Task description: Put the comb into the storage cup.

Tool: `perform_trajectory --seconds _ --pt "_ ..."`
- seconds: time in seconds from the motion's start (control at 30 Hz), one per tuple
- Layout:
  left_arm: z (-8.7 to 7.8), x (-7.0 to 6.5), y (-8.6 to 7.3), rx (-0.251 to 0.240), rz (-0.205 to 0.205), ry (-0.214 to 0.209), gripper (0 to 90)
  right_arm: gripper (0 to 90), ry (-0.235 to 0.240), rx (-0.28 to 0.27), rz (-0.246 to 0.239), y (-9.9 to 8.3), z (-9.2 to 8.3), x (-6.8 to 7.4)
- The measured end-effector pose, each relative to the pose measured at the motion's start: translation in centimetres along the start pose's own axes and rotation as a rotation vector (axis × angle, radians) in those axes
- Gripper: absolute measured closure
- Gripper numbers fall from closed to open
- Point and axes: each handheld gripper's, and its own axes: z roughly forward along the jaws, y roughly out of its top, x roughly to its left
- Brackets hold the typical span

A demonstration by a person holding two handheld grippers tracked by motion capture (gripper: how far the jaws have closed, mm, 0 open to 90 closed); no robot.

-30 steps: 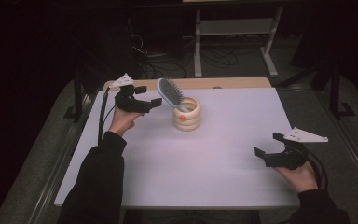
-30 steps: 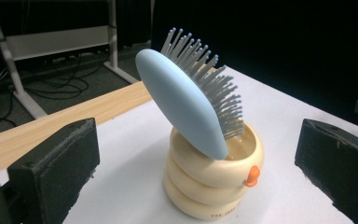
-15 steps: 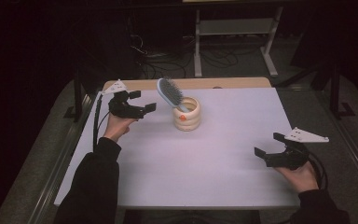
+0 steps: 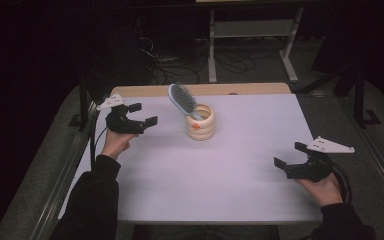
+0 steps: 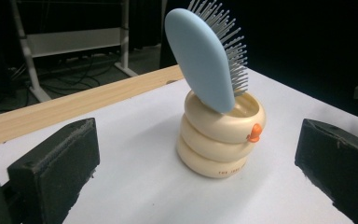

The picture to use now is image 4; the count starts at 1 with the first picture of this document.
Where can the white metal desk frame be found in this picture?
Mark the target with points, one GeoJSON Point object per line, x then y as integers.
{"type": "Point", "coordinates": [253, 28]}

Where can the person's left hand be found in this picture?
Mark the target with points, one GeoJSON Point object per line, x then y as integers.
{"type": "Point", "coordinates": [116, 143]}

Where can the black metal stand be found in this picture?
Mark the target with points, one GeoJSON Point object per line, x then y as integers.
{"type": "Point", "coordinates": [360, 100]}
{"type": "Point", "coordinates": [83, 106]}

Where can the cream ribbed cup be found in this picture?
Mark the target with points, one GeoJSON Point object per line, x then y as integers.
{"type": "Point", "coordinates": [201, 128]}

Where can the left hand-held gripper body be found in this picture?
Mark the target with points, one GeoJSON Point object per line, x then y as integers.
{"type": "Point", "coordinates": [125, 123]}

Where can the blue hairbrush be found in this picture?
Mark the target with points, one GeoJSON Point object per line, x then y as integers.
{"type": "Point", "coordinates": [182, 98]}

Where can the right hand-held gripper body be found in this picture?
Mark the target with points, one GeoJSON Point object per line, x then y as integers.
{"type": "Point", "coordinates": [308, 170]}

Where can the person's right hand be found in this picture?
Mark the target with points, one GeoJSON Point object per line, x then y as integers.
{"type": "Point", "coordinates": [325, 192]}

